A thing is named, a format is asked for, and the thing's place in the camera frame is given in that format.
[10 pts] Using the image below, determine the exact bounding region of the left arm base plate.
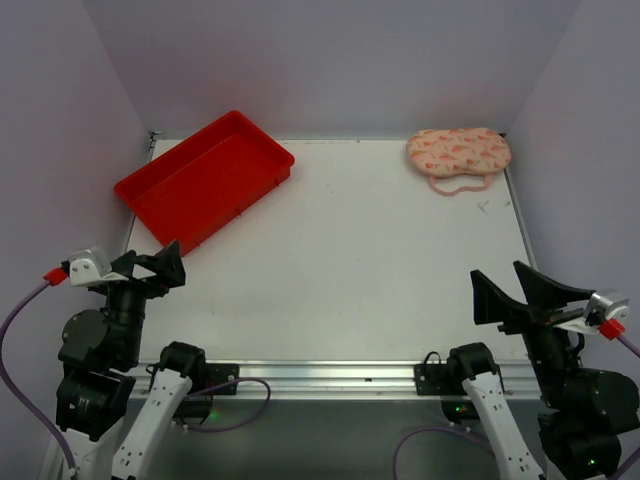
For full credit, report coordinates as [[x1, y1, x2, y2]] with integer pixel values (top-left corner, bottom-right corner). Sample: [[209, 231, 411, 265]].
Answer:
[[173, 363, 240, 425]]

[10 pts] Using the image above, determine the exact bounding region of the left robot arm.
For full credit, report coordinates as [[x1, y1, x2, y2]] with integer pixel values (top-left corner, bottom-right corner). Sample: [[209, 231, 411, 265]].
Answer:
[[54, 241, 205, 479]]

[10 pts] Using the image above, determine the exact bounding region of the floral pink laundry bag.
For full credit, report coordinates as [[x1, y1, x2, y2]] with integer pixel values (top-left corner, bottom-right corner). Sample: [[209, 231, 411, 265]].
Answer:
[[406, 127, 512, 197]]

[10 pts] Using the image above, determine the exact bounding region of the aluminium front rail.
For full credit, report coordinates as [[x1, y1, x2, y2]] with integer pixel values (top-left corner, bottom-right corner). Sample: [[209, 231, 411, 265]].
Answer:
[[132, 360, 540, 401]]

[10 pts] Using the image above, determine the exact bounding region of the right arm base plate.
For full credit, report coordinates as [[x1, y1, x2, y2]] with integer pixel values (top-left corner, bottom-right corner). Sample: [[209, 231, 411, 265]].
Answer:
[[413, 351, 479, 426]]

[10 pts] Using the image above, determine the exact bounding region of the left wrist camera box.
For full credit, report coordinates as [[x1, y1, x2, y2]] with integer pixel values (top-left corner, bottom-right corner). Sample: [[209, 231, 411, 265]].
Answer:
[[43, 246, 112, 287]]

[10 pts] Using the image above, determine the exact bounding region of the red plastic tray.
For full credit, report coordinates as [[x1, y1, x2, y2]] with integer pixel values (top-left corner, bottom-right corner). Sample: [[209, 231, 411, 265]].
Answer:
[[114, 110, 294, 255]]

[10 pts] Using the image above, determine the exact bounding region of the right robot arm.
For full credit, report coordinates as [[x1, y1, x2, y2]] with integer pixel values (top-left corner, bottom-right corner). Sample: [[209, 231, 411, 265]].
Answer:
[[447, 261, 639, 479]]

